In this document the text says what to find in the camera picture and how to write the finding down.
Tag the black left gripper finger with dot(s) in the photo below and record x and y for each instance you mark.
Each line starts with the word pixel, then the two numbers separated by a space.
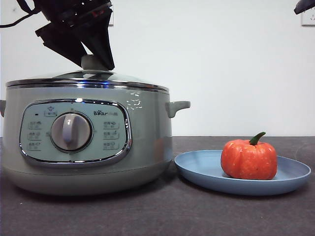
pixel 61 40
pixel 102 37

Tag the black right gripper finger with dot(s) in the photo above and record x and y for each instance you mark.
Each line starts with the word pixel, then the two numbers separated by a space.
pixel 305 5

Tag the glass lid with green knob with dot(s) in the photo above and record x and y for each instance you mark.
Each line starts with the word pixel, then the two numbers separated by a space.
pixel 92 63

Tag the orange pumpkin with green stem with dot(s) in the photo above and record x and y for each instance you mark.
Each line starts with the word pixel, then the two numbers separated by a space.
pixel 248 159

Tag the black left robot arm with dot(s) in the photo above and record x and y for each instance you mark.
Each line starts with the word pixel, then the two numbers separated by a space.
pixel 73 9

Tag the pale green electric steamer pot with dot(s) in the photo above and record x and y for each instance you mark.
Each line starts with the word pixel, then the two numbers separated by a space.
pixel 147 147

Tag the blue round plate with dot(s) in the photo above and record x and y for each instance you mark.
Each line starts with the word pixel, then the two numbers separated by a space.
pixel 197 169

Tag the white wall socket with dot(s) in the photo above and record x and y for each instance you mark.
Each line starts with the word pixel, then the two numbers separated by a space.
pixel 308 20
pixel 112 22

